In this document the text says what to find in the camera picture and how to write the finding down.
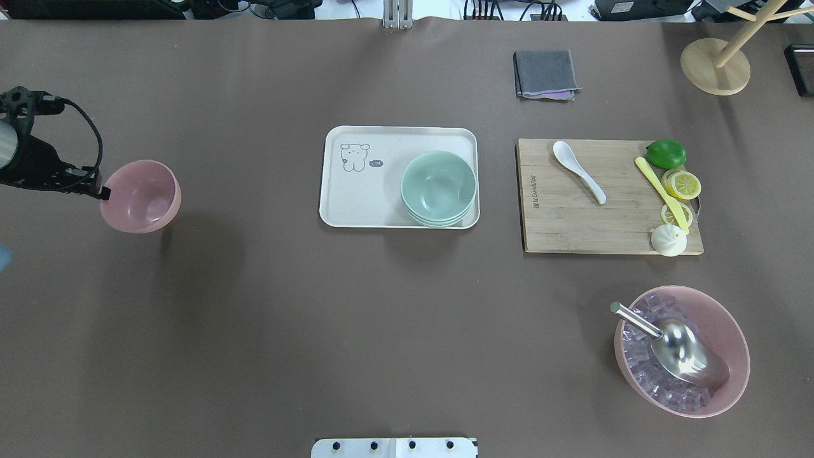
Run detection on aluminium camera post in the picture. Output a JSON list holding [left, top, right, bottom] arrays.
[[383, 0, 415, 29]]

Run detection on lemon slice stack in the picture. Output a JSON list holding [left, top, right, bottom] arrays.
[[661, 169, 703, 200]]

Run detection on bamboo cutting board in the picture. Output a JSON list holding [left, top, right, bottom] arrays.
[[516, 138, 705, 256]]

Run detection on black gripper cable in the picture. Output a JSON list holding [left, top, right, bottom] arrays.
[[60, 99, 104, 185]]

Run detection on wooden mug tree stand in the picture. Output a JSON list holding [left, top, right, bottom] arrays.
[[680, 1, 813, 96]]

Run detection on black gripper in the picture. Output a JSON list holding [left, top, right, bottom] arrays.
[[1, 137, 111, 201]]

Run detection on yellow plastic knife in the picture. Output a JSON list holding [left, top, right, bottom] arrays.
[[635, 156, 689, 235]]

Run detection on metal ice scoop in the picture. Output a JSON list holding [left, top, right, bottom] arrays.
[[609, 302, 730, 389]]

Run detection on grey folded cloth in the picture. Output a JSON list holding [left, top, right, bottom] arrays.
[[513, 50, 582, 99]]

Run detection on cream tray with bear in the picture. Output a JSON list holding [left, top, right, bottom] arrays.
[[319, 125, 479, 229]]

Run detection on single lemon slice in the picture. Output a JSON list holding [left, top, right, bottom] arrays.
[[660, 202, 694, 226]]

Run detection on white steamed bun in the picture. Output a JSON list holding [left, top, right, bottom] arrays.
[[649, 224, 688, 257]]

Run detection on green lime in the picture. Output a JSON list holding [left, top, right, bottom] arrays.
[[646, 139, 687, 169]]

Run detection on white ceramic spoon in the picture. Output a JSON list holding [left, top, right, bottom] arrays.
[[553, 141, 607, 205]]

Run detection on large pink ice bowl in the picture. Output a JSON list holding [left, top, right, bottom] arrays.
[[614, 285, 750, 419]]

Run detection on stacked green bowls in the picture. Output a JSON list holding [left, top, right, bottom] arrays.
[[399, 151, 479, 227]]

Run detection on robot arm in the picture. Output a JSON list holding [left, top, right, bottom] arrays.
[[1, 86, 111, 201]]

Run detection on purple cloth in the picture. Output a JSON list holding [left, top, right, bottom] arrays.
[[537, 90, 575, 101]]

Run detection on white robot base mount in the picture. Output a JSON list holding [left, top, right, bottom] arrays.
[[310, 436, 479, 457]]

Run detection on black framed tray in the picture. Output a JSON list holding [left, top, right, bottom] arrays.
[[784, 45, 813, 97]]

